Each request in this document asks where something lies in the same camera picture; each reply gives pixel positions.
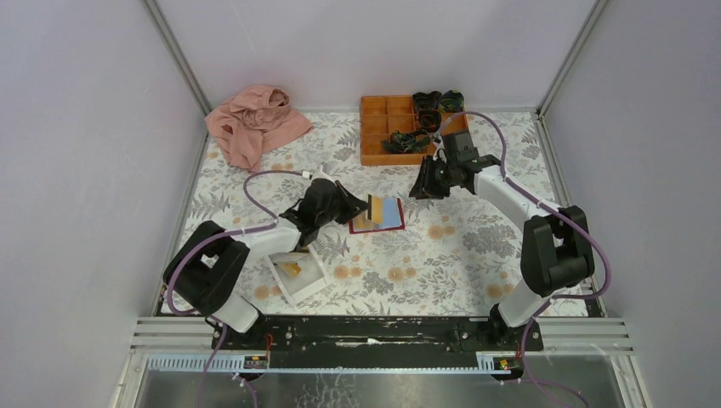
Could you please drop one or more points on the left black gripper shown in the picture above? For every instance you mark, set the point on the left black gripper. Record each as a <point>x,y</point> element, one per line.
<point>352,206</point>

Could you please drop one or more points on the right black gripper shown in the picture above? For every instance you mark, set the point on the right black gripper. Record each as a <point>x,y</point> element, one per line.
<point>423,187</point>

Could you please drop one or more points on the gold VIP card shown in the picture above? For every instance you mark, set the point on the gold VIP card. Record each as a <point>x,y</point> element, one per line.
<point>362,224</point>

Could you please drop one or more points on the red card holder wallet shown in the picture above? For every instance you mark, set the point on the red card holder wallet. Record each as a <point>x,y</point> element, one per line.
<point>393,217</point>

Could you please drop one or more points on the white plastic card box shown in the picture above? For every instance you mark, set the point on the white plastic card box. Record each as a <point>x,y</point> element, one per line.
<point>312,279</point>

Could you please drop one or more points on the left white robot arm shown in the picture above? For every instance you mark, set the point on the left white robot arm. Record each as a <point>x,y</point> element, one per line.
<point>206,268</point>

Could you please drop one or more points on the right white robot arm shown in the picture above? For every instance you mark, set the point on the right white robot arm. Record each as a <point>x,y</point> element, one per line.
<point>555,251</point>

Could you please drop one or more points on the loose gold card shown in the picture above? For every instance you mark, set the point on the loose gold card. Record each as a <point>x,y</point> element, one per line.
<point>291,269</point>

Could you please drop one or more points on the floral table mat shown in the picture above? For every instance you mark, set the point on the floral table mat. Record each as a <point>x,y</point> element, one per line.
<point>456,256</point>

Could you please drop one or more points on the camouflage rolled belt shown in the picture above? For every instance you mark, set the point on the camouflage rolled belt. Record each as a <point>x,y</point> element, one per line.
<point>415,142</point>

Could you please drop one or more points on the dark rolled belt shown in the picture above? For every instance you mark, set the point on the dark rolled belt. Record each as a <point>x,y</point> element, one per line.
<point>429,120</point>

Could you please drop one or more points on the black rolled belt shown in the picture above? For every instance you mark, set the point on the black rolled belt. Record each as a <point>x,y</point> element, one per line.
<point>426,101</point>

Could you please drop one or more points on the orange compartment tray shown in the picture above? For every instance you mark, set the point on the orange compartment tray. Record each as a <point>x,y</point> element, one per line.
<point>381,115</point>

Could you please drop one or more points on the green rolled belt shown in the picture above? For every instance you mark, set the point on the green rolled belt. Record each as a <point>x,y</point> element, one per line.
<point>451,101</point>

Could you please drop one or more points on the pink crumpled cloth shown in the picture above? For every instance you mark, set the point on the pink crumpled cloth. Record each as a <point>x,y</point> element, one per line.
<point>255,121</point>

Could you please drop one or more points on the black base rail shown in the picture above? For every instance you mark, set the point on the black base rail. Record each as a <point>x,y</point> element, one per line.
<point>390,342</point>

